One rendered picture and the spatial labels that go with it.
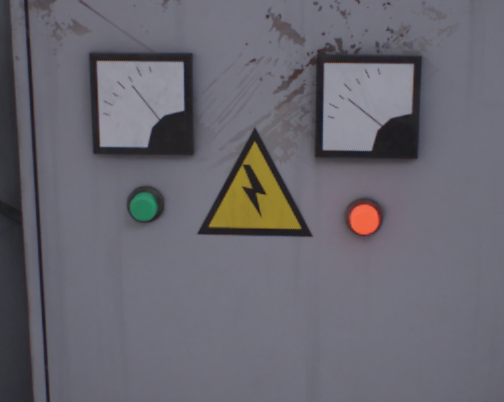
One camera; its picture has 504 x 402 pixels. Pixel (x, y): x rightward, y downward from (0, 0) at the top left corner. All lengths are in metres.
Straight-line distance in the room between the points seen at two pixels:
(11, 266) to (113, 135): 0.31
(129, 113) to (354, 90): 0.18
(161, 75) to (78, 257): 0.17
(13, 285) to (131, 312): 0.25
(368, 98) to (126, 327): 0.28
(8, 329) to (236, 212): 0.36
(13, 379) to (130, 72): 0.44
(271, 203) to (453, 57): 0.18
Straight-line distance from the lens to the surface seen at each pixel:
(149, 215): 0.79
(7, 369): 1.08
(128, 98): 0.78
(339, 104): 0.77
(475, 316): 0.83
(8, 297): 1.06
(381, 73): 0.76
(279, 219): 0.80
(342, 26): 0.77
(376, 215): 0.78
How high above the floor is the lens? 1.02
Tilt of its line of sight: 14 degrees down
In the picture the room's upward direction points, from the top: straight up
